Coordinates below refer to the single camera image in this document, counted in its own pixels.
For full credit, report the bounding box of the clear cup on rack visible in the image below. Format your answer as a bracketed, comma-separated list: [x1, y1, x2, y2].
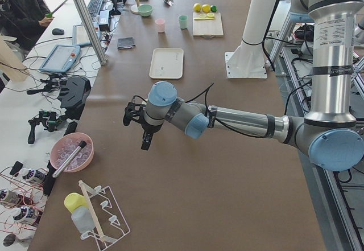
[71, 206, 95, 234]

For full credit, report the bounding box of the green lime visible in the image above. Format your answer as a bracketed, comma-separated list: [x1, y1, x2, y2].
[210, 5, 217, 13]

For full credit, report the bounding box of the blue teach pendant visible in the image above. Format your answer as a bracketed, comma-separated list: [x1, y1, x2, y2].
[39, 44, 81, 73]
[72, 24, 91, 47]

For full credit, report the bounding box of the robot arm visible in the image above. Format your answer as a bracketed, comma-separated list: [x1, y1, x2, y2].
[130, 0, 311, 177]

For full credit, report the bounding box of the green bowl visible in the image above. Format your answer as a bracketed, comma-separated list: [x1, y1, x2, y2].
[138, 4, 153, 17]

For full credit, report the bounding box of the black keyboard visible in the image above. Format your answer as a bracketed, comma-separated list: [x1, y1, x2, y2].
[87, 0, 103, 18]

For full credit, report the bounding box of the wooden cutting board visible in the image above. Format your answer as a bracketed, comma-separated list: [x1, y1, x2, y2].
[193, 12, 224, 38]

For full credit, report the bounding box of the yellow plastic knife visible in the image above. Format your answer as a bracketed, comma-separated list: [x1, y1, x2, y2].
[193, 17, 215, 20]

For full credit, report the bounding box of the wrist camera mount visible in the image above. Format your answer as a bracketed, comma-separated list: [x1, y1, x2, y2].
[123, 102, 146, 126]

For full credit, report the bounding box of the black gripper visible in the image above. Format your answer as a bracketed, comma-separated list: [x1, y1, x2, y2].
[141, 114, 162, 150]

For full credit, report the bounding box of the pink bowl with ice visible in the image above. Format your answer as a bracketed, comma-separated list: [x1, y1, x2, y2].
[50, 133, 94, 172]

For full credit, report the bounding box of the yellow cup on rack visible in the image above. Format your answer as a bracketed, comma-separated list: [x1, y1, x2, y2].
[64, 192, 89, 213]

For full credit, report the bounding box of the pink plastic cup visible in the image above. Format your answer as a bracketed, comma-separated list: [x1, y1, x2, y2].
[155, 18, 166, 33]

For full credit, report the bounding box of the aluminium frame post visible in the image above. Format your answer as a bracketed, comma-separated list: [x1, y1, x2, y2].
[73, 0, 107, 66]

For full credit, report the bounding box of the person in black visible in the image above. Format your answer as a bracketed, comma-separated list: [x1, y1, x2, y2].
[1, 0, 53, 51]

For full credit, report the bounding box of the yellow lemon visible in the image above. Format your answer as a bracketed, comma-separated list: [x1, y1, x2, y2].
[201, 4, 211, 13]
[193, 3, 201, 13]

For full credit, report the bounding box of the white wire rack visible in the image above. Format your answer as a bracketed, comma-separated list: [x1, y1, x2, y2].
[78, 180, 131, 250]

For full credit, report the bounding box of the green plastic cup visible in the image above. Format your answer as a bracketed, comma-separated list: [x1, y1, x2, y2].
[179, 15, 188, 30]

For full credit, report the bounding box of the cream rabbit tray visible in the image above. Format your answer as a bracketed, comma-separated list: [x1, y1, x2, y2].
[149, 48, 184, 79]

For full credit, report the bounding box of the grey folded cloth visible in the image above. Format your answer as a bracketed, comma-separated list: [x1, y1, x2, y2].
[117, 37, 135, 50]

